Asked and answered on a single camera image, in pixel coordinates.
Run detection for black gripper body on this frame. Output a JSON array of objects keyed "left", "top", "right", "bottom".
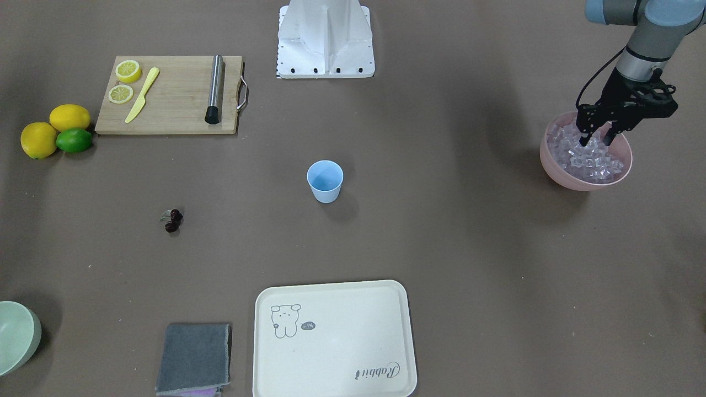
[{"left": 576, "top": 66, "right": 678, "bottom": 132}]

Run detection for clear ice cubes pile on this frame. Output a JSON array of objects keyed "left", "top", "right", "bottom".
[{"left": 545, "top": 123, "right": 629, "bottom": 184}]

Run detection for dark red cherries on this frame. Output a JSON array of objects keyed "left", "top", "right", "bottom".
[{"left": 161, "top": 208, "right": 184, "bottom": 233}]

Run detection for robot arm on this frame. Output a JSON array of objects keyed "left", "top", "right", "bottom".
[{"left": 575, "top": 1, "right": 704, "bottom": 146}]

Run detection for light blue plastic cup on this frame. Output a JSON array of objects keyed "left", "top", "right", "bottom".
[{"left": 307, "top": 160, "right": 345, "bottom": 203}]

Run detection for pink bowl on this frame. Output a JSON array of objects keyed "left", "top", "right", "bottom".
[{"left": 539, "top": 110, "right": 633, "bottom": 191}]

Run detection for cream rabbit tray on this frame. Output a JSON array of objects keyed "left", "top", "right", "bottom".
[{"left": 252, "top": 280, "right": 417, "bottom": 396}]

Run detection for steel muddler black tip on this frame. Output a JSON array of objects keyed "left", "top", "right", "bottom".
[{"left": 204, "top": 55, "right": 226, "bottom": 125}]

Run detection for yellow plastic knife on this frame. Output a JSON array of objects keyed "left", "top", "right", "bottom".
[{"left": 124, "top": 67, "right": 161, "bottom": 124}]

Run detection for grey folded cloth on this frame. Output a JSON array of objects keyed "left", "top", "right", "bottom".
[{"left": 156, "top": 323, "right": 231, "bottom": 396}]

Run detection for lemon half upper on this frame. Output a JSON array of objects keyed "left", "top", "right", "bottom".
[{"left": 114, "top": 60, "right": 143, "bottom": 84}]

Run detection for lemon half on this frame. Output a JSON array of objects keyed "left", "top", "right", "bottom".
[
  {"left": 108, "top": 84, "right": 134, "bottom": 105},
  {"left": 114, "top": 60, "right": 143, "bottom": 84}
]

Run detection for lemon half lower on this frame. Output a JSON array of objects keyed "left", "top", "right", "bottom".
[{"left": 108, "top": 84, "right": 134, "bottom": 105}]

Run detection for green lime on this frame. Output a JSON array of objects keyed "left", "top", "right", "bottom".
[{"left": 55, "top": 128, "right": 93, "bottom": 153}]

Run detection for whole lemon near board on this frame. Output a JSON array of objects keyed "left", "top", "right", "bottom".
[{"left": 50, "top": 104, "right": 92, "bottom": 132}]

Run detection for whole lemon outer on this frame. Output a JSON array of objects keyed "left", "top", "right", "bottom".
[{"left": 20, "top": 122, "right": 58, "bottom": 160}]

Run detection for green ceramic bowl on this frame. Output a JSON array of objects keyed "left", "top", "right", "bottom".
[{"left": 1, "top": 301, "right": 42, "bottom": 376}]

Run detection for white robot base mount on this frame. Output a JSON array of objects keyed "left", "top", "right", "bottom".
[{"left": 276, "top": 1, "right": 376, "bottom": 79}]

